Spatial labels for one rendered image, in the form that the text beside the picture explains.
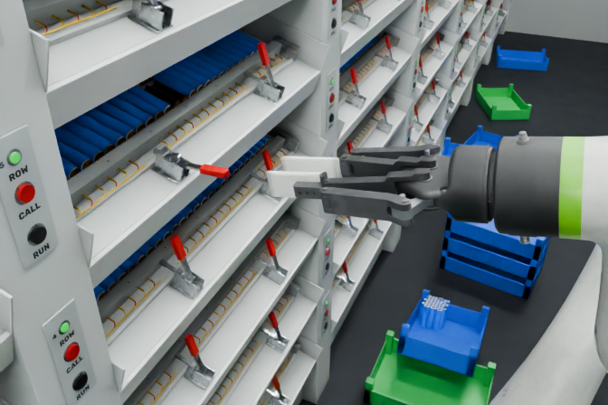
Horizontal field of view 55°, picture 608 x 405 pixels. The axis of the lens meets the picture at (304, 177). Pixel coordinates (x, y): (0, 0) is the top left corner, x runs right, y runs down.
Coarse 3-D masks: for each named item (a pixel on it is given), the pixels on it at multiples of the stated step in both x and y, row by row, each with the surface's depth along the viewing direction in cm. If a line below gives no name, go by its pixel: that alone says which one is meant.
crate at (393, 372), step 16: (384, 352) 165; (384, 368) 163; (400, 368) 163; (416, 368) 163; (432, 368) 163; (480, 368) 158; (368, 384) 150; (384, 384) 158; (400, 384) 158; (416, 384) 158; (432, 384) 158; (448, 384) 158; (464, 384) 158; (480, 384) 158; (368, 400) 153; (384, 400) 150; (400, 400) 148; (416, 400) 154; (432, 400) 154; (448, 400) 154; (464, 400) 154; (480, 400) 154
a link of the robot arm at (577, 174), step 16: (576, 144) 50; (592, 144) 49; (576, 160) 49; (592, 160) 48; (560, 176) 49; (576, 176) 48; (592, 176) 48; (560, 192) 49; (576, 192) 48; (592, 192) 48; (560, 208) 49; (576, 208) 48; (592, 208) 48; (560, 224) 50; (576, 224) 49; (592, 224) 48; (592, 240) 51
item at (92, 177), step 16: (272, 48) 101; (240, 64) 94; (256, 64) 96; (224, 80) 89; (240, 80) 93; (192, 96) 83; (208, 96) 84; (176, 112) 79; (192, 112) 81; (144, 128) 74; (160, 128) 75; (176, 128) 79; (192, 128) 80; (128, 144) 71; (144, 144) 72; (112, 160) 68; (128, 160) 70; (80, 176) 64; (96, 176) 65; (112, 176) 69; (80, 192) 63
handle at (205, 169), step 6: (180, 156) 71; (174, 162) 71; (180, 162) 71; (186, 162) 71; (192, 168) 70; (198, 168) 70; (204, 168) 70; (210, 168) 70; (216, 168) 70; (222, 168) 70; (210, 174) 70; (216, 174) 69; (222, 174) 69; (228, 174) 70
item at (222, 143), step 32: (256, 32) 107; (288, 32) 105; (320, 64) 105; (224, 96) 90; (256, 96) 93; (288, 96) 95; (224, 128) 83; (256, 128) 87; (192, 160) 76; (224, 160) 81; (96, 192) 67; (128, 192) 68; (160, 192) 70; (192, 192) 75; (96, 224) 63; (128, 224) 64; (160, 224) 71; (96, 256) 60; (128, 256) 66
